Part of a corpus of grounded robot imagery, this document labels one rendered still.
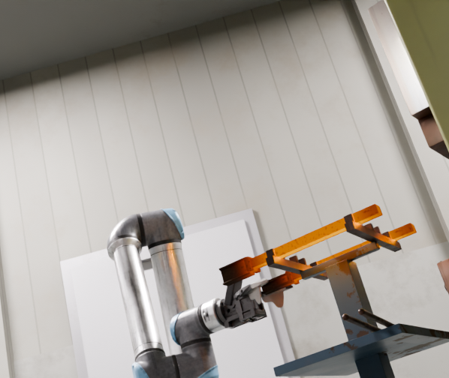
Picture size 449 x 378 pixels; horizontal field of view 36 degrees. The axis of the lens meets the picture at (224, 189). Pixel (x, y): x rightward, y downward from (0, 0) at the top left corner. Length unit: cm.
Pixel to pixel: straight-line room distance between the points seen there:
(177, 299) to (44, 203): 283
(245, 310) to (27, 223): 324
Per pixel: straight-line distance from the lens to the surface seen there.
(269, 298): 198
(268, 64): 514
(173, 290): 229
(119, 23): 522
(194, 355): 199
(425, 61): 172
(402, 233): 179
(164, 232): 232
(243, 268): 169
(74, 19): 512
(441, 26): 173
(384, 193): 468
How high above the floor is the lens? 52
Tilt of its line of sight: 23 degrees up
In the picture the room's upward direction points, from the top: 15 degrees counter-clockwise
